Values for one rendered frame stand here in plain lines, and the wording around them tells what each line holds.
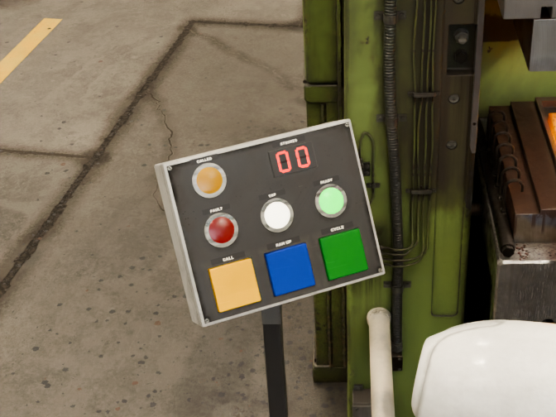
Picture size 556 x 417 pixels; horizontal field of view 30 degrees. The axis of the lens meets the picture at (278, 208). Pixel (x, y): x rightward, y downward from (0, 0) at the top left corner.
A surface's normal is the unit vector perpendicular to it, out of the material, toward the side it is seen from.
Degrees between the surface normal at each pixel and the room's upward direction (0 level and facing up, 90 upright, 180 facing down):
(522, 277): 90
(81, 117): 0
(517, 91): 90
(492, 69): 90
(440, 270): 90
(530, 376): 37
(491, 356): 24
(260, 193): 60
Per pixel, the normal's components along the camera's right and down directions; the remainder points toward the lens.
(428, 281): -0.05, 0.55
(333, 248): 0.29, 0.02
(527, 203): -0.05, -0.83
